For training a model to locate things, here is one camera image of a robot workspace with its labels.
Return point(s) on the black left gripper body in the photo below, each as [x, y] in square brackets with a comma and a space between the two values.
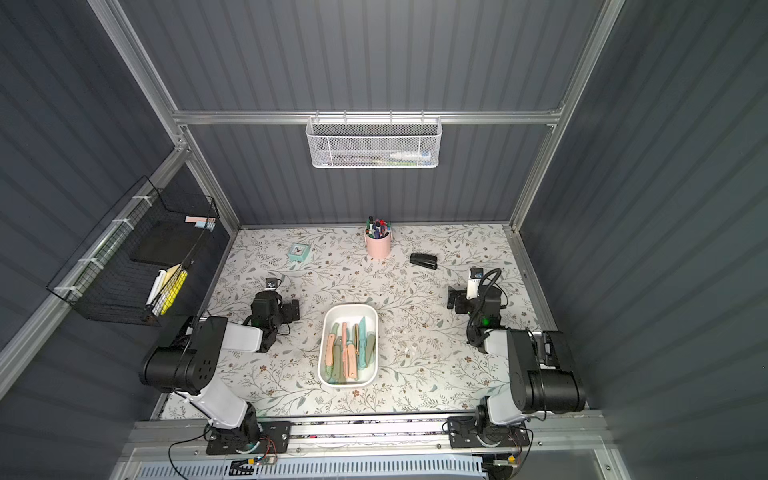
[288, 309]

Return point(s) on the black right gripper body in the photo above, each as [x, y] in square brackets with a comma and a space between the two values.
[459, 300]

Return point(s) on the white oval storage box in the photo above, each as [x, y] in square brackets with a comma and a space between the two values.
[351, 314]

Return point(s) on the pink folding fruit knife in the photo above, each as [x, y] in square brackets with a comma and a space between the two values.
[351, 353]

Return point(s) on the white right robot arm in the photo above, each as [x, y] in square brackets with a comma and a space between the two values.
[542, 378]

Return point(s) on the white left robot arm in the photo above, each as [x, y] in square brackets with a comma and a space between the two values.
[184, 360]

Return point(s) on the small teal box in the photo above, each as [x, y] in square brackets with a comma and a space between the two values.
[299, 252]

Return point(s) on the pink fruit knife in box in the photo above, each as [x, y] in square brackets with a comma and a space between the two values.
[328, 357]

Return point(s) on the teal fruit knife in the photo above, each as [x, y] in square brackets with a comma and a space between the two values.
[362, 344]

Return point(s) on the olive green fruit knife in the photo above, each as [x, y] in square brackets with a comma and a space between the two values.
[370, 348]

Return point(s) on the black stapler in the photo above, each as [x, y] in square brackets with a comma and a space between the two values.
[424, 260]

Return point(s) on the yellow notepad in basket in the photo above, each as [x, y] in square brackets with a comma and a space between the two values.
[165, 289]

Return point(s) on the black notebook in basket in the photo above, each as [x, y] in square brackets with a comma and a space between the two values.
[169, 243]

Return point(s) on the pink pen cup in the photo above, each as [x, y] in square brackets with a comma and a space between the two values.
[378, 247]

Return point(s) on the white tube in basket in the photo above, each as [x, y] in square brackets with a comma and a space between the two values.
[411, 158]

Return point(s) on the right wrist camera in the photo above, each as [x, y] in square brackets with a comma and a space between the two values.
[474, 280]

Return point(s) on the black wire side basket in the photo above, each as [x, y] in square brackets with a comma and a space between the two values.
[134, 271]

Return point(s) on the white wire wall basket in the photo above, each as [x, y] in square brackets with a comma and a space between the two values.
[366, 144]

